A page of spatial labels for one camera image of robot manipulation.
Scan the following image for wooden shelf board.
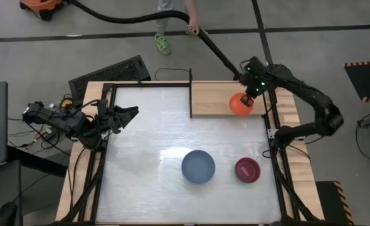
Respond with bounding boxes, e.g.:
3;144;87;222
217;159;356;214
191;80;267;117

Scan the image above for black computer mouse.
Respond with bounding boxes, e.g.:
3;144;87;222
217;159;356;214
0;201;19;226

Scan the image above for orange shop vacuum cleaner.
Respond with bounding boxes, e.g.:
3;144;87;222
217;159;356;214
19;0;64;21

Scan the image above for large blue-grey bowl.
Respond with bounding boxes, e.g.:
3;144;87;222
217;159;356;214
181;149;216;186

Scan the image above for black desk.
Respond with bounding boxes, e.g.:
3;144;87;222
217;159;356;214
0;146;68;226

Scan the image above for black hazard-striped floor mat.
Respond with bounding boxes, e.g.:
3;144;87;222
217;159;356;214
315;180;355;226
343;60;370;103

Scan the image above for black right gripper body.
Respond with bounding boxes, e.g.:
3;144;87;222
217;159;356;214
241;78;268;99

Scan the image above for thin black floor cable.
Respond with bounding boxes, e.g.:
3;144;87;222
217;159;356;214
154;67;191;82

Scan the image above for orange bowl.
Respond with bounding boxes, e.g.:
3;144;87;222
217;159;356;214
228;92;255;117

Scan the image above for black perforated panel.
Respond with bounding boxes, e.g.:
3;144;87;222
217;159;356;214
68;55;152;103

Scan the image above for person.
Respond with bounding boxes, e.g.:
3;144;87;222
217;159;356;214
154;0;209;57

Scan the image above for maroon bowl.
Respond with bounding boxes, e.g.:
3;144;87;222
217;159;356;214
235;157;262;184

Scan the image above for black vacuum hose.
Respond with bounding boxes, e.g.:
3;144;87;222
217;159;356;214
66;0;241;80

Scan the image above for black aluminium table frame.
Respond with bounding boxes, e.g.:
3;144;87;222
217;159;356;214
55;81;324;226

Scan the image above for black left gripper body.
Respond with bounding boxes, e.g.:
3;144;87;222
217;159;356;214
97;99;124;134

